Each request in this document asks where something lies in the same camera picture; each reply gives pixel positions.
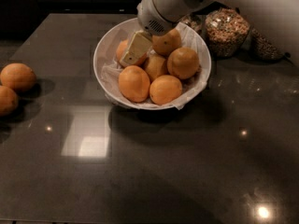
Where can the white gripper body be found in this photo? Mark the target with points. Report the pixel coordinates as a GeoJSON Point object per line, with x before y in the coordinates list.
{"type": "Point", "coordinates": [150, 19]}

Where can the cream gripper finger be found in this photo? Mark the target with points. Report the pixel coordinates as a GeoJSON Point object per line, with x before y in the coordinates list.
{"type": "Point", "coordinates": [141, 37]}

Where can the orange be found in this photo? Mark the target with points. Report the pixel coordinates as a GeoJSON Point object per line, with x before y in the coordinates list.
{"type": "Point", "coordinates": [134, 84]}
{"type": "Point", "coordinates": [123, 48]}
{"type": "Point", "coordinates": [9, 100]}
{"type": "Point", "coordinates": [167, 43]}
{"type": "Point", "coordinates": [165, 89]}
{"type": "Point", "coordinates": [155, 66]}
{"type": "Point", "coordinates": [18, 76]}
{"type": "Point", "coordinates": [183, 63]}

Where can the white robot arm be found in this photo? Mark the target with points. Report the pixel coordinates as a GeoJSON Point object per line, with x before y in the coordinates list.
{"type": "Point", "coordinates": [277, 20]}

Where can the orange at bowl top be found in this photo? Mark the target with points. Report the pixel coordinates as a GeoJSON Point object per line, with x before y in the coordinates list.
{"type": "Point", "coordinates": [167, 43]}

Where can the white bowl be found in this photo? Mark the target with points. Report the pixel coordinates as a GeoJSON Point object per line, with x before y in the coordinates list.
{"type": "Point", "coordinates": [107, 47]}

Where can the white paper liner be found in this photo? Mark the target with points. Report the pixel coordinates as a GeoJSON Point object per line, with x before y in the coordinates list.
{"type": "Point", "coordinates": [193, 86]}

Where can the left glass cereal jar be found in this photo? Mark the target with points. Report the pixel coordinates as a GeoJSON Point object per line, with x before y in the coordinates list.
{"type": "Point", "coordinates": [194, 22]}

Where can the glass cereal jar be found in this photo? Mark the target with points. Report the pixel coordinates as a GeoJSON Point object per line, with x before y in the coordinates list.
{"type": "Point", "coordinates": [194, 22]}
{"type": "Point", "coordinates": [261, 48]}
{"type": "Point", "coordinates": [226, 31]}

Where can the middle glass cereal jar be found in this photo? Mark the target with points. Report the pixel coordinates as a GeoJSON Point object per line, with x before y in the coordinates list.
{"type": "Point", "coordinates": [226, 31]}

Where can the right glass cereal jar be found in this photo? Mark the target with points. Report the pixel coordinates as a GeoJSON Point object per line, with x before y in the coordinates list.
{"type": "Point", "coordinates": [261, 48]}

